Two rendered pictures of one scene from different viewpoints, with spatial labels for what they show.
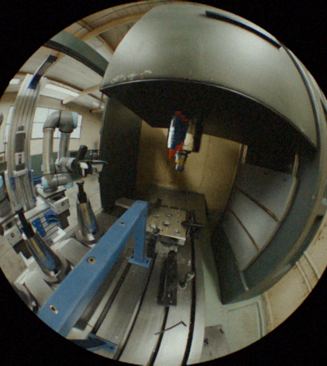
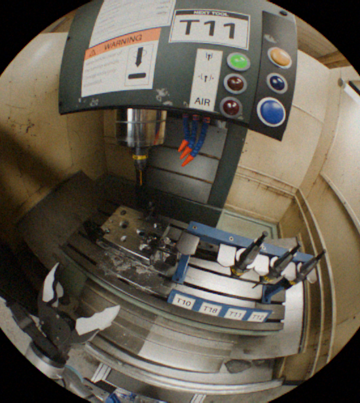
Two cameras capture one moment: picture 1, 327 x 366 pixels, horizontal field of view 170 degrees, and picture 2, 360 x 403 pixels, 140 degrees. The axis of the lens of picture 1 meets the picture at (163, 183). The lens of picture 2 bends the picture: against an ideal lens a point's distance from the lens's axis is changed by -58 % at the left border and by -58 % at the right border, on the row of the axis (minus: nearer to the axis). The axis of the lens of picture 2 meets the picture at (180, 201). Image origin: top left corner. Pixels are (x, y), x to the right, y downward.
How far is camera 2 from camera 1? 50 cm
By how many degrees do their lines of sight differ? 75
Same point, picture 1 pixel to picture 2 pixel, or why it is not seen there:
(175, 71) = not seen: hidden behind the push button
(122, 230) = (238, 237)
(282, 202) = (220, 147)
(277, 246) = (224, 173)
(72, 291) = (279, 250)
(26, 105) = not seen: outside the picture
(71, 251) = (263, 264)
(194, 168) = (55, 146)
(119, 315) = (237, 287)
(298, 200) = (230, 142)
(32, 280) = (290, 274)
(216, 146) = not seen: hidden behind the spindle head
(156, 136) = not seen: outside the picture
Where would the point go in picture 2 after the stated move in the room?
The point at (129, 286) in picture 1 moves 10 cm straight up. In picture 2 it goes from (209, 282) to (216, 273)
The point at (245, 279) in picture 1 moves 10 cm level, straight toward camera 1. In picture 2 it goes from (213, 206) to (217, 216)
